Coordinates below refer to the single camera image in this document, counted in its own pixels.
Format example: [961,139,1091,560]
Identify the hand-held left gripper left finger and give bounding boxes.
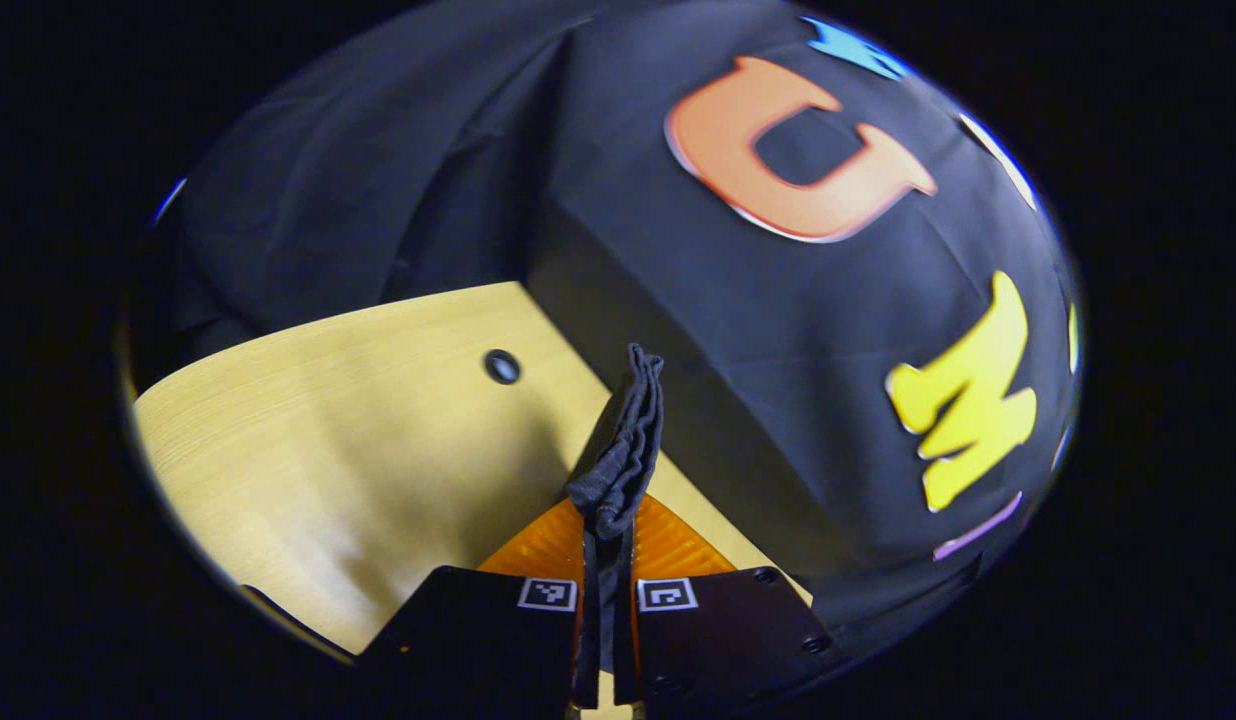
[358,496,601,715]

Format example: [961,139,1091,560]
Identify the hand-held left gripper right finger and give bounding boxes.
[612,492,850,715]

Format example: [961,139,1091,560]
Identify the dark grey jeans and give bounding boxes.
[566,343,667,701]

